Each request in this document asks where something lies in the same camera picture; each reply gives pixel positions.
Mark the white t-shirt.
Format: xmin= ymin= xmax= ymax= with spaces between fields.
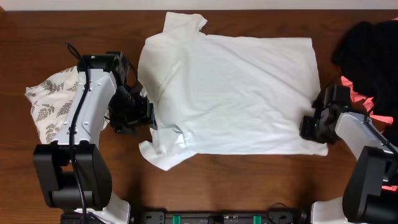
xmin=138 ymin=12 xmax=328 ymax=170

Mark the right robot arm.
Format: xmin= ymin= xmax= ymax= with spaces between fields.
xmin=300 ymin=85 xmax=397 ymax=224

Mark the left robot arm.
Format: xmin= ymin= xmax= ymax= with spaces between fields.
xmin=33 ymin=52 xmax=157 ymax=223

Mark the pink garment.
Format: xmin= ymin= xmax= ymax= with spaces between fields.
xmin=341 ymin=76 xmax=394 ymax=125

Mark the fern print fabric bag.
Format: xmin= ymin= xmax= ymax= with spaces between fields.
xmin=25 ymin=67 xmax=116 ymax=146

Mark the black garment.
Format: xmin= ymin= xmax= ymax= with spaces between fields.
xmin=332 ymin=20 xmax=397 ymax=146

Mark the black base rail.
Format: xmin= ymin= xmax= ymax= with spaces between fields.
xmin=133 ymin=208 xmax=310 ymax=224

